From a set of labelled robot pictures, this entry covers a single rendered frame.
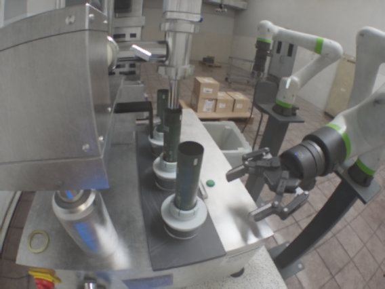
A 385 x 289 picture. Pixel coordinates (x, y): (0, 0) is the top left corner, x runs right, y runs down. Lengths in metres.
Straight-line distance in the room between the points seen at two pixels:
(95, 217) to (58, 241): 0.15
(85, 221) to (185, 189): 0.13
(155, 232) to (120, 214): 0.08
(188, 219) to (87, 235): 0.14
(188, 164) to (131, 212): 0.19
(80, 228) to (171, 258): 0.14
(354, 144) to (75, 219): 0.48
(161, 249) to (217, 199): 0.16
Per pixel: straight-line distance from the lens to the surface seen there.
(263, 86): 2.60
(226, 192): 0.40
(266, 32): 1.17
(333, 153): 0.37
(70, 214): 0.23
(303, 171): 0.33
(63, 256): 0.35
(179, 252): 0.30
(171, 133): 0.31
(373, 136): 0.40
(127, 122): 0.49
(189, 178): 0.22
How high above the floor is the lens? 1.31
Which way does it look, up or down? 33 degrees down
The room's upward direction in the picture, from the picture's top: 6 degrees clockwise
